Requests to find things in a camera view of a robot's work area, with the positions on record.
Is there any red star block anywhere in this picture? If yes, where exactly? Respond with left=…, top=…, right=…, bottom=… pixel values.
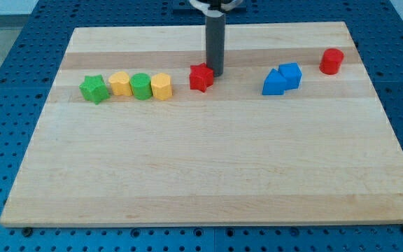
left=189, top=63, right=214, bottom=92

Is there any yellow hexagon block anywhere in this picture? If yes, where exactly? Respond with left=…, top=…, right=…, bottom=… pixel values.
left=151, top=73, right=173, bottom=100

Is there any wooden board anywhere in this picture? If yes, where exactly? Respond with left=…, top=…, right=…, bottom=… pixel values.
left=0, top=22, right=403, bottom=228

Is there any green cylinder block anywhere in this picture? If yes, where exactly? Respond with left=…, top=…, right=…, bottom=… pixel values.
left=130, top=73, right=153, bottom=100

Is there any blue triangle block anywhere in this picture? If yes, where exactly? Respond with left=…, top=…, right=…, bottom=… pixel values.
left=262, top=69, right=288, bottom=95

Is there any yellow heart block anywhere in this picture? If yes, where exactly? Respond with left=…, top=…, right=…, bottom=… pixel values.
left=108, top=71, right=133, bottom=97

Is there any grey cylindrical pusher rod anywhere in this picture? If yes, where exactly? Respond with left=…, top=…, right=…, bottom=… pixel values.
left=205, top=10, right=226, bottom=77

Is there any blue cube block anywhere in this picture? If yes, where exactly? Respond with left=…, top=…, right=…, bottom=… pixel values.
left=278, top=62, right=302, bottom=90

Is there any green star block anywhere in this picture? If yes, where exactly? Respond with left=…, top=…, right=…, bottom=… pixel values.
left=79, top=75, right=110, bottom=104

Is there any red cylinder block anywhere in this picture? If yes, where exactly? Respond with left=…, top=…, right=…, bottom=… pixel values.
left=319, top=48, right=344, bottom=75

